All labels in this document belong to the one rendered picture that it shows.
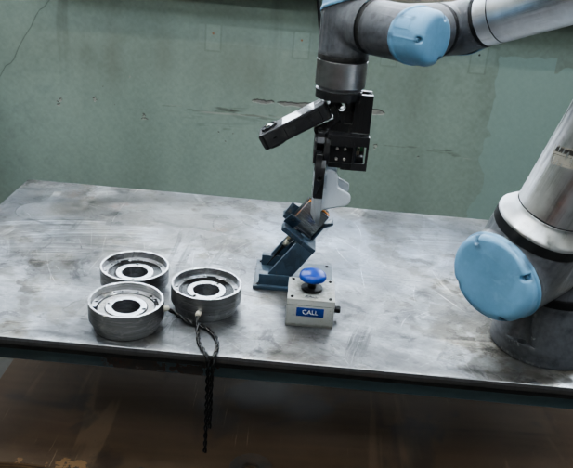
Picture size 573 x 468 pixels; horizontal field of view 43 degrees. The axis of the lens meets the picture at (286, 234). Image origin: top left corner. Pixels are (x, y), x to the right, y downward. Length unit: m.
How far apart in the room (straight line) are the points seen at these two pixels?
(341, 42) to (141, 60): 1.69
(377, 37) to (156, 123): 1.79
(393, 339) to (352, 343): 0.06
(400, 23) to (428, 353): 0.45
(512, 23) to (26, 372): 1.01
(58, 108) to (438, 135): 1.37
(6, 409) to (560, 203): 0.95
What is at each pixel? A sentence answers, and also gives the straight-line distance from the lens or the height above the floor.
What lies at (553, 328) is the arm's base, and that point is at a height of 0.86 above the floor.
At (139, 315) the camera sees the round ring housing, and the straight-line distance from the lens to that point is 1.02.
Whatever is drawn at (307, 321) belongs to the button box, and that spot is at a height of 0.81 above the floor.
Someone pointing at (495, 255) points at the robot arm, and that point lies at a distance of 0.91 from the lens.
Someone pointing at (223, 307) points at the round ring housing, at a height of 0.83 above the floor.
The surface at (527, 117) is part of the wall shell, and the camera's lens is 2.76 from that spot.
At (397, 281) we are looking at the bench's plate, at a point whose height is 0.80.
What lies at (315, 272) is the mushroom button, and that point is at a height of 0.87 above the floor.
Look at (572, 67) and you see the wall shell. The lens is 2.76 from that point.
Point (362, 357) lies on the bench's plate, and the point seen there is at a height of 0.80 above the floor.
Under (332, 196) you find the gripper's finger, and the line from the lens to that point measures 1.13.
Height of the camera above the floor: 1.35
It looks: 23 degrees down
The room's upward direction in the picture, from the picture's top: 5 degrees clockwise
